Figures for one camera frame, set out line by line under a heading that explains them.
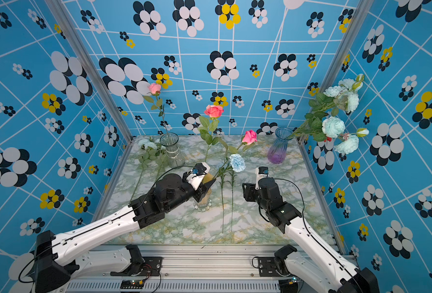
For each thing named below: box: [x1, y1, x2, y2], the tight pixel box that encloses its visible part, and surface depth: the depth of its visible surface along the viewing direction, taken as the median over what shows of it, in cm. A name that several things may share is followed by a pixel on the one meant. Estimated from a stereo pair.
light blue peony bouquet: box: [286, 73, 370, 154], surface depth 66 cm
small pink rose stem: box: [236, 130, 259, 152], surface depth 64 cm
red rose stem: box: [198, 104, 229, 163], surface depth 76 cm
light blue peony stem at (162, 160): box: [153, 146, 170, 181], surface depth 106 cm
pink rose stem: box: [142, 83, 168, 135], surface depth 89 cm
